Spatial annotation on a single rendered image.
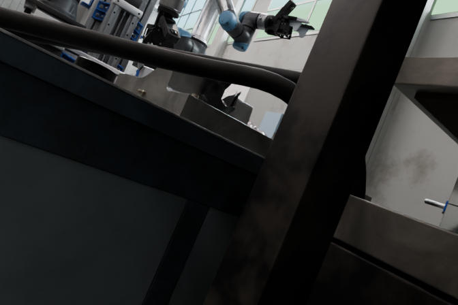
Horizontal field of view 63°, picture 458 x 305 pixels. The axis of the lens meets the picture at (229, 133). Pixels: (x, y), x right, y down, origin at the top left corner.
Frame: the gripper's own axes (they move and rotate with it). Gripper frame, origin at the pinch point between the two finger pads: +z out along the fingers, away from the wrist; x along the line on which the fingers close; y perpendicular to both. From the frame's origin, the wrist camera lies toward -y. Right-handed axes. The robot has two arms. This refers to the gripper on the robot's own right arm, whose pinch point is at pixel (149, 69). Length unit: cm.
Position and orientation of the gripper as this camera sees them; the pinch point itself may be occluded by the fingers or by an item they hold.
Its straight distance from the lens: 124.1
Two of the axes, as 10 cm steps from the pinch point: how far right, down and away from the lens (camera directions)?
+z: -3.7, 9.2, 1.1
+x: -7.9, -2.4, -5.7
